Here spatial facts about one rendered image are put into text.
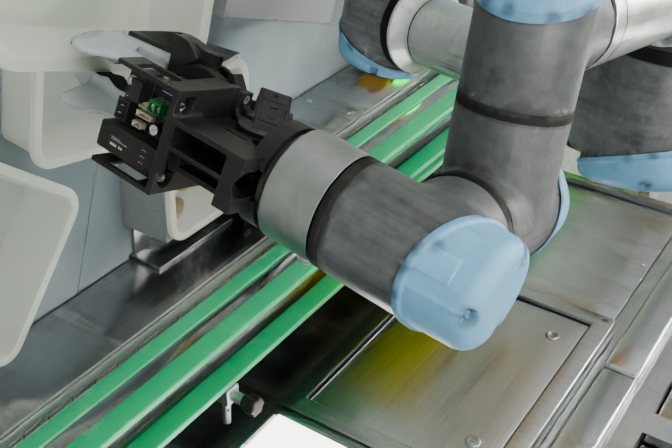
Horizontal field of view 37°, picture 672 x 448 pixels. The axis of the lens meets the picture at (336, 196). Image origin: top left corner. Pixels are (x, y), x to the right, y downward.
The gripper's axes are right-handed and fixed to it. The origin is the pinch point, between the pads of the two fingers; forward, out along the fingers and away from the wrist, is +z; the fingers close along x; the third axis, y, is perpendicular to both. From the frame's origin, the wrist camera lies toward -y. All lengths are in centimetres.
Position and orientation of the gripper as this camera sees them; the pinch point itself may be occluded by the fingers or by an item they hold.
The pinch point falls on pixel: (92, 53)
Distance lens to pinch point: 76.0
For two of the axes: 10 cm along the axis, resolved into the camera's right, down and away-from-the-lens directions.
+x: -3.3, 8.8, 3.4
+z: -7.9, -4.5, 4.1
